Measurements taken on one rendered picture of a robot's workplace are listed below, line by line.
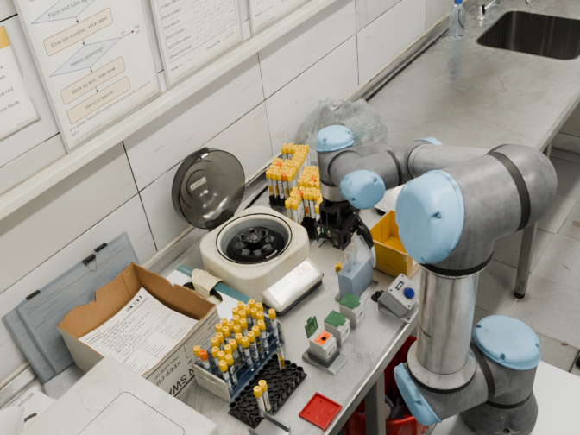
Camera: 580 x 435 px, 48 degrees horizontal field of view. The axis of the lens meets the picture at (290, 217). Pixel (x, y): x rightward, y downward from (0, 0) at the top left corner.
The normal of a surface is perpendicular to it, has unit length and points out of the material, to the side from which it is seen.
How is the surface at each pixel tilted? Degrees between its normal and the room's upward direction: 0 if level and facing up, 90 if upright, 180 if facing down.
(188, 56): 93
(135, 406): 0
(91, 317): 87
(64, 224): 90
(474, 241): 93
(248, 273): 0
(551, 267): 0
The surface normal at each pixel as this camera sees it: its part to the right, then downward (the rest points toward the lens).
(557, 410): -0.11, -0.77
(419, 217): -0.93, 0.21
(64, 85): 0.80, 0.36
